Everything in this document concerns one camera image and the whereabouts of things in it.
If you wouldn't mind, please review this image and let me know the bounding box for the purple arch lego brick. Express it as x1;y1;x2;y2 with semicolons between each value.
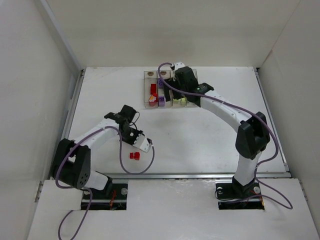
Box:
158;96;166;107

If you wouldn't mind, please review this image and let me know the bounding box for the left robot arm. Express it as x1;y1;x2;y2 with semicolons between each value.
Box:
50;105;151;195

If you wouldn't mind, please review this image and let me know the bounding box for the aluminium front rail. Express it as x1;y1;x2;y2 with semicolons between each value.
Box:
105;171;292;180

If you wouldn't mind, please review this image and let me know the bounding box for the purple slope lego brick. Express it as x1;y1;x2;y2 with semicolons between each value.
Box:
157;78;165;89

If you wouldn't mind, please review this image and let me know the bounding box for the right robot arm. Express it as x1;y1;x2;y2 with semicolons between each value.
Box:
163;62;270;196

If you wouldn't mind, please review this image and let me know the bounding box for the red round lego pair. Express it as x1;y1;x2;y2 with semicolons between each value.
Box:
129;151;141;161

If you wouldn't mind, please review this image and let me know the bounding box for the red flower round lego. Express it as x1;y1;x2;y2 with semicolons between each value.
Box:
148;93;158;106

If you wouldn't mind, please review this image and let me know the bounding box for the red double round lego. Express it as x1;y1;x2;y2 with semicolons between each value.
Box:
150;83;157;95

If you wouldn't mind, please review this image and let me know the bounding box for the clear bin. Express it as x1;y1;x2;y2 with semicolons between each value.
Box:
143;70;159;109
169;70;187;107
185;69;199;107
157;70;173;108

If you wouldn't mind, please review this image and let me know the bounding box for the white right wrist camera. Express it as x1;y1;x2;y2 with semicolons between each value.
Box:
170;61;186;71

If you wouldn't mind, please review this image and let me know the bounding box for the lime green lego brick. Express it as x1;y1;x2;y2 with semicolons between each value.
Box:
173;97;187;105

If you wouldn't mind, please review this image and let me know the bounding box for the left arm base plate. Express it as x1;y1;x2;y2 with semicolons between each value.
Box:
88;182;128;211

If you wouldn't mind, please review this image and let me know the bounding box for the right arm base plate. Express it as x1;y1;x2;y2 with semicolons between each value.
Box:
214;182;265;210

